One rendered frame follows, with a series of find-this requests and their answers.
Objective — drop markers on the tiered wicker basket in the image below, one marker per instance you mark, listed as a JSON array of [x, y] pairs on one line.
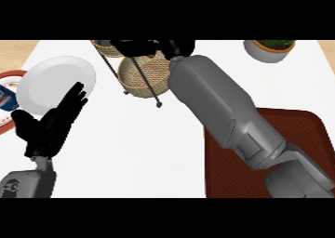
[[142, 77]]

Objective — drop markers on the brown rectangular tray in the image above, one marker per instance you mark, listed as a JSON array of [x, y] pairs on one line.
[[311, 148]]

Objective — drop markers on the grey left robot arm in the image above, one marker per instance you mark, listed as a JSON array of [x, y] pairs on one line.
[[25, 182]]

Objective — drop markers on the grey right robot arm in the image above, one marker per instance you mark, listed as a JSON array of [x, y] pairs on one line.
[[233, 124]]

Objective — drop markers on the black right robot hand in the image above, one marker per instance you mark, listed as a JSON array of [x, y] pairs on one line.
[[149, 46]]

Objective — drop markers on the red rimmed patterned plate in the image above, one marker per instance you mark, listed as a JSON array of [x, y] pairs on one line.
[[3, 122]]

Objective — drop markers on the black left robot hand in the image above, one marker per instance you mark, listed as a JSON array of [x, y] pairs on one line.
[[49, 127]]

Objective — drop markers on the potted plant in white pot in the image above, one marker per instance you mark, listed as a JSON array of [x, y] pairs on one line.
[[269, 49]]

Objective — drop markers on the white round plate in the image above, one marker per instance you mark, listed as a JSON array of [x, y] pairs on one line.
[[53, 83]]

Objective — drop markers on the blue soda can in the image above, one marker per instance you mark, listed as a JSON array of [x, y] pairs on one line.
[[3, 97]]

